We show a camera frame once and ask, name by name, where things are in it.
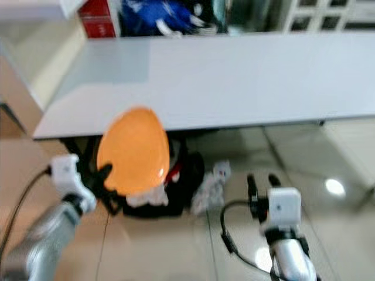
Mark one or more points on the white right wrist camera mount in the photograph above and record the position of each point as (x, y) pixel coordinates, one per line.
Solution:
(284, 208)

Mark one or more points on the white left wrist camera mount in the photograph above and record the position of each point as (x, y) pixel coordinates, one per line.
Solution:
(68, 172)

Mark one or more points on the white grid shelf unit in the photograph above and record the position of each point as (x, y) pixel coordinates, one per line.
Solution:
(328, 14)

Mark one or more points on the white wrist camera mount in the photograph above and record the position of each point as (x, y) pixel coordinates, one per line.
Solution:
(68, 172)
(284, 208)

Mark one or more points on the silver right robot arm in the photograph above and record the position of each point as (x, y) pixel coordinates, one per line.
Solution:
(293, 257)

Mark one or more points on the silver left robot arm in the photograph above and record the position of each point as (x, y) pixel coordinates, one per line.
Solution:
(53, 240)

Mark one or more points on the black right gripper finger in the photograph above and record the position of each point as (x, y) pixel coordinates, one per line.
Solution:
(274, 180)
(252, 186)

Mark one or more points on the white printed plastic bag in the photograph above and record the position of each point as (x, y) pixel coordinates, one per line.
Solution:
(211, 184)

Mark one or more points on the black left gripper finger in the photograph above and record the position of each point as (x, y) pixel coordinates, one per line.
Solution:
(105, 173)

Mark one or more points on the red box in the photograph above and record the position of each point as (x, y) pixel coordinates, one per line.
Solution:
(96, 20)

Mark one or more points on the white cloth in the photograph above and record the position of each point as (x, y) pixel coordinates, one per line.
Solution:
(146, 199)

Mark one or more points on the orange plate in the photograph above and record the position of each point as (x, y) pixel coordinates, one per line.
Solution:
(132, 149)

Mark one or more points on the blue bag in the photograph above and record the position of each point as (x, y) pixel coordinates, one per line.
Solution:
(164, 16)

